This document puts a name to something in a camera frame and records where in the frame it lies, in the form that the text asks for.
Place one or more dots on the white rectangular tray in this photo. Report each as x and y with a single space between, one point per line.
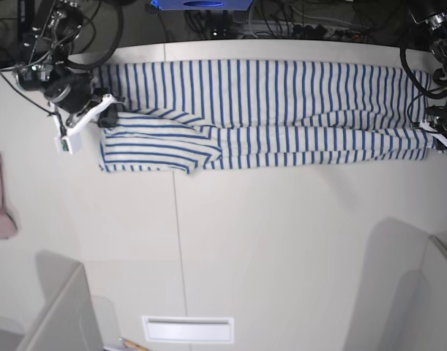
192 330

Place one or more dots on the blue white striped T-shirt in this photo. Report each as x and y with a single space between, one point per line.
240 114

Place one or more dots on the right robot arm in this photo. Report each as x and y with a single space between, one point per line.
55 28

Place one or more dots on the grey bin left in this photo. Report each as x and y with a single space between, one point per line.
67 320

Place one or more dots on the grey bin right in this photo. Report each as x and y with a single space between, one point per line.
401 303

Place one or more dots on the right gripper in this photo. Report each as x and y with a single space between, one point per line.
68 85

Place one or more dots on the grey bin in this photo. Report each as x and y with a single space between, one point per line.
67 320
401 303

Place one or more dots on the blue box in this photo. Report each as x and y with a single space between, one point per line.
176 5

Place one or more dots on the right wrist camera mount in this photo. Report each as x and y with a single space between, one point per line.
68 139

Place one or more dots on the wooden pencil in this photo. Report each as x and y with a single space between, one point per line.
130 344

